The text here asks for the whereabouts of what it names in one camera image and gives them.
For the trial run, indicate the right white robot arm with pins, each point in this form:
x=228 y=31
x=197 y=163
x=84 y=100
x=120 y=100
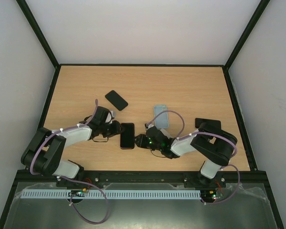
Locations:
x=217 y=145

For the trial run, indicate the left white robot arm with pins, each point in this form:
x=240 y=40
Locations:
x=43 y=155

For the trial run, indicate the black phone face down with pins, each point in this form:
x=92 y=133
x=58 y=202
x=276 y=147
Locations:
x=116 y=100

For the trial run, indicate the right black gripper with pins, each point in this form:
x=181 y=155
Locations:
x=146 y=140

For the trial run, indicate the light blue phone case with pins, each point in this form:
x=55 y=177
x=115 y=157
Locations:
x=162 y=121

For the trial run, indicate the purple phone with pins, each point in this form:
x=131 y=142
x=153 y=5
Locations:
x=127 y=136

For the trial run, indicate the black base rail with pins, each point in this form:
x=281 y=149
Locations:
x=192 y=179

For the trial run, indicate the light blue cable duct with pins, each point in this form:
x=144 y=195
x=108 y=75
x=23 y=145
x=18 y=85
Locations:
x=112 y=194

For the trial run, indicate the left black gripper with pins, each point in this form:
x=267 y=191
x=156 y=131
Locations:
x=116 y=129

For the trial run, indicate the white-edged black phone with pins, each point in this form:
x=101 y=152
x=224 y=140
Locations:
x=215 y=123

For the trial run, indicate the beige phone case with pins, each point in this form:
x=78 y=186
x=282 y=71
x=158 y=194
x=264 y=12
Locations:
x=166 y=134

